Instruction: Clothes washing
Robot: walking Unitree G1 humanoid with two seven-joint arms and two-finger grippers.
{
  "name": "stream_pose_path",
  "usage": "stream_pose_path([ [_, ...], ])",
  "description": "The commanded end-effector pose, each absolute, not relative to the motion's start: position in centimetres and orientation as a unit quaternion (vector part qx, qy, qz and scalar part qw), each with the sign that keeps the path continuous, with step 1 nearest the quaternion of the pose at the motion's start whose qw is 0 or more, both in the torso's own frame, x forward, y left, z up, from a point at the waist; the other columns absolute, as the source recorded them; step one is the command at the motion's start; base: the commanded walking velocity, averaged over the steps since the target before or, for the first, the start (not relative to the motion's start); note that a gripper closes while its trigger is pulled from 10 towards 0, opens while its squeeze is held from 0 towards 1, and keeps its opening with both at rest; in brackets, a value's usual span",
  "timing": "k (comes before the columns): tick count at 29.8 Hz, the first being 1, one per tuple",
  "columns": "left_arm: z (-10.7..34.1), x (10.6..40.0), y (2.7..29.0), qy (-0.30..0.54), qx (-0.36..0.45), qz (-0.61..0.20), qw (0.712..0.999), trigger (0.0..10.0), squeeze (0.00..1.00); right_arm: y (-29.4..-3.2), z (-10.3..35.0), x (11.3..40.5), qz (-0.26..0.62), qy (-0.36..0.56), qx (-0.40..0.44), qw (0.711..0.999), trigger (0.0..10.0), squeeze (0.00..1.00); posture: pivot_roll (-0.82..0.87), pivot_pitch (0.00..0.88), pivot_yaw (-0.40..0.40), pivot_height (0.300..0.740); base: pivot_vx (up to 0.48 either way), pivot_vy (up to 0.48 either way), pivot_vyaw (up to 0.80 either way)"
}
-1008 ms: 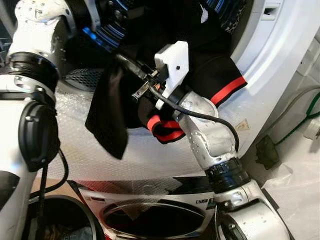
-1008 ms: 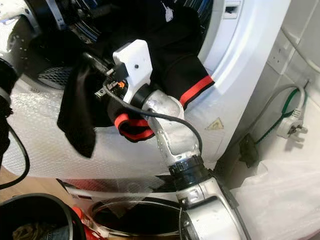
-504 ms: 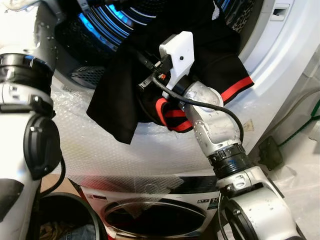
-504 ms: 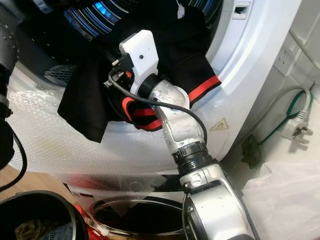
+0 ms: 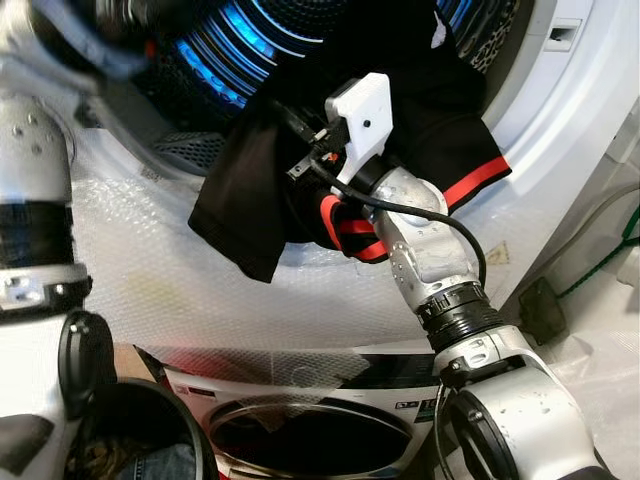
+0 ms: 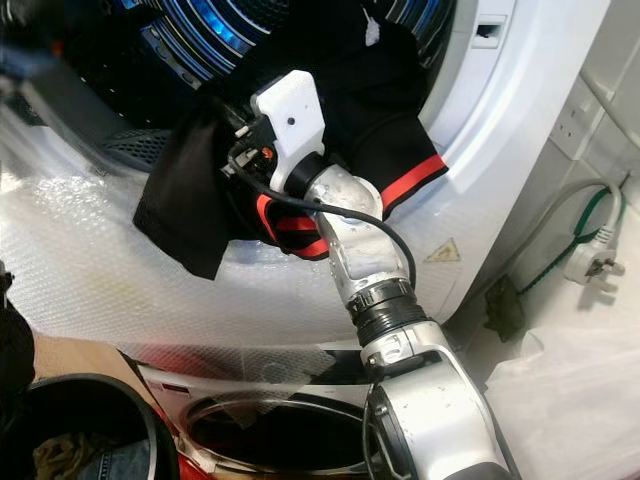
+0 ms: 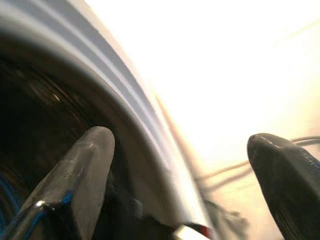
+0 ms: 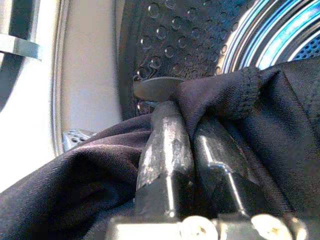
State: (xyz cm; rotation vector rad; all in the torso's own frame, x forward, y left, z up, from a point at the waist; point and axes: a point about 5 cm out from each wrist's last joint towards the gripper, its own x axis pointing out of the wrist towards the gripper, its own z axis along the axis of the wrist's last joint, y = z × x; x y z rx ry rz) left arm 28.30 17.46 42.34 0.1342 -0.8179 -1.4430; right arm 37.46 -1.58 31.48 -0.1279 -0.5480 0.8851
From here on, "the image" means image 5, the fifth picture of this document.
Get black garment with red cuffs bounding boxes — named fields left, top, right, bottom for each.
left=188, top=0, right=513, bottom=284

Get dark clothes pile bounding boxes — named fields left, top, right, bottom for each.
left=65, top=435, right=136, bottom=480

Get yellow triangle warning sticker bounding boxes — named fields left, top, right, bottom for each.
left=485, top=240, right=511, bottom=267

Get white tumble dryer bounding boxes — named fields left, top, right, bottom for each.
left=60, top=0, right=640, bottom=351

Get black plastic plug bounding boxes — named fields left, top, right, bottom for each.
left=520, top=278, right=569, bottom=346

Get black round laundry basket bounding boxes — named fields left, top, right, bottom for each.
left=85, top=378, right=219, bottom=480

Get blue denim jeans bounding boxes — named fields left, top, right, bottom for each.
left=135, top=443, right=199, bottom=480

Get white plastic sheet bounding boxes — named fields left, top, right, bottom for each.
left=540, top=330, right=640, bottom=480

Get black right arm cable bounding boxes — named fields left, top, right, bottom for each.
left=310, top=165, right=488, bottom=291

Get green cable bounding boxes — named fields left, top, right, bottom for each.
left=558, top=205, right=640, bottom=299

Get grey power cable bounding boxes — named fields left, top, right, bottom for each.
left=530, top=183, right=640, bottom=291

